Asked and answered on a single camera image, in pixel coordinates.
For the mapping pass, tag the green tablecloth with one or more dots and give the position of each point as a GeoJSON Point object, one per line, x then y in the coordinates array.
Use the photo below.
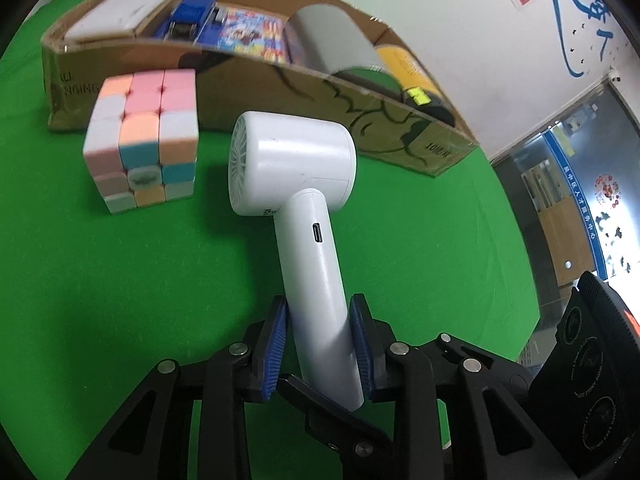
{"type": "Point", "coordinates": [90, 301]}

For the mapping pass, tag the dark glass door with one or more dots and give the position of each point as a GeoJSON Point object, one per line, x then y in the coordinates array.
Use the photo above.
{"type": "Point", "coordinates": [574, 190]}

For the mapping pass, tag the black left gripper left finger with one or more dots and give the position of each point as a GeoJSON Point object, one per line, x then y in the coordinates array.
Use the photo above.
{"type": "Point", "coordinates": [148, 437]}

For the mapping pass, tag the white handheld fan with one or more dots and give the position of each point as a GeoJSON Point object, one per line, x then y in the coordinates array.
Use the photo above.
{"type": "Point", "coordinates": [297, 170]}

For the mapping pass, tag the yellow labelled jar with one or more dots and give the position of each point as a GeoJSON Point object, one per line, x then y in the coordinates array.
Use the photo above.
{"type": "Point", "coordinates": [417, 88]}

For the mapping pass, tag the pastel rubik cube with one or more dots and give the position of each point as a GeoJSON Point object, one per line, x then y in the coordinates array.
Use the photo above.
{"type": "Point", "coordinates": [141, 144]}

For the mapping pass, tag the brown cardboard box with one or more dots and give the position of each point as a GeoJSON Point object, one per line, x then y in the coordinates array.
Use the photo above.
{"type": "Point", "coordinates": [230, 84]}

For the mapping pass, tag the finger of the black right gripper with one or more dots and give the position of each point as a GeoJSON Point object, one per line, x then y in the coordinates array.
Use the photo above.
{"type": "Point", "coordinates": [365, 451]}
{"type": "Point", "coordinates": [449, 353]}

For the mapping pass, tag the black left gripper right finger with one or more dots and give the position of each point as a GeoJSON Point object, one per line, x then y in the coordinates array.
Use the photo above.
{"type": "Point", "coordinates": [466, 425]}

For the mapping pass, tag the blue stapler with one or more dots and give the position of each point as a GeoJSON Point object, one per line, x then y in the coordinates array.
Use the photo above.
{"type": "Point", "coordinates": [186, 21]}

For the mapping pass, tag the silver metal cylinder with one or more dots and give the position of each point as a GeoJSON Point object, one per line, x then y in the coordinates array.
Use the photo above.
{"type": "Point", "coordinates": [326, 39]}

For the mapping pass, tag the white flat device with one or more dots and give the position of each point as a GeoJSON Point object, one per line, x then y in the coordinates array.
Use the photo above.
{"type": "Point", "coordinates": [112, 19]}

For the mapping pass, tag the colourful picture book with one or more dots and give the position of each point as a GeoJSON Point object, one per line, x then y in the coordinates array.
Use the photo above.
{"type": "Point", "coordinates": [252, 33]}

